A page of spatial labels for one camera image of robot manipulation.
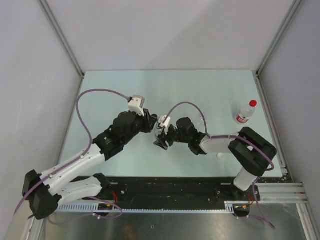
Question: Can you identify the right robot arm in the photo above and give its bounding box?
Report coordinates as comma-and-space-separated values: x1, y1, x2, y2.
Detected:
154, 117, 277, 201

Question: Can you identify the left aluminium corner post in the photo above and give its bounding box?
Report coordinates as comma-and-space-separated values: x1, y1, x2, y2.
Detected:
37, 0, 85, 78

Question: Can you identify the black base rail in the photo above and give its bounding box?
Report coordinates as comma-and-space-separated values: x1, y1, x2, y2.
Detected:
57, 176, 263, 211

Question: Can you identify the clear bottle red label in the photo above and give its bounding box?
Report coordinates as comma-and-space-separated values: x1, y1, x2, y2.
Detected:
235, 103, 256, 124

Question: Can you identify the right aluminium corner post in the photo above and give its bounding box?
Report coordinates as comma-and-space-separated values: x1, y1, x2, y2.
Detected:
255, 0, 305, 77

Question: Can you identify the white bottle cap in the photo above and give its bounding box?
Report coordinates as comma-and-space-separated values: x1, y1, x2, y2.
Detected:
217, 153, 224, 160

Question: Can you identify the red bottle cap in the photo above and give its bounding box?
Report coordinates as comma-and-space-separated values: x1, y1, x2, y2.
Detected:
249, 100, 258, 108

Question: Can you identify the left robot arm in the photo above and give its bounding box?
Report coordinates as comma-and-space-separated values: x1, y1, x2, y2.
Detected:
22, 109, 158, 220

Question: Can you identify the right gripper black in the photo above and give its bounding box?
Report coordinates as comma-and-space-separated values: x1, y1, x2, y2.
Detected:
154, 123, 190, 151

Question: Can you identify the short clear bottle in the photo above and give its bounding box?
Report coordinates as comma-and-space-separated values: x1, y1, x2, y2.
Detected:
154, 122, 164, 139

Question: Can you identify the aluminium corner post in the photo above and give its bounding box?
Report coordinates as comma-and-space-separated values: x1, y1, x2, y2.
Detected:
37, 0, 85, 78
255, 0, 305, 77

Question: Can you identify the slotted cable duct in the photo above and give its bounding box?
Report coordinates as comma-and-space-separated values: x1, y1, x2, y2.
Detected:
56, 200, 237, 214

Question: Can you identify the tall clear empty bottle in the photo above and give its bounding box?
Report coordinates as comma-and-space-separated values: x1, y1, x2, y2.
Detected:
197, 112, 207, 126

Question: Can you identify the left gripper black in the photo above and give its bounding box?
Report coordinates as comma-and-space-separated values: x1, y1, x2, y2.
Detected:
122, 109, 157, 146

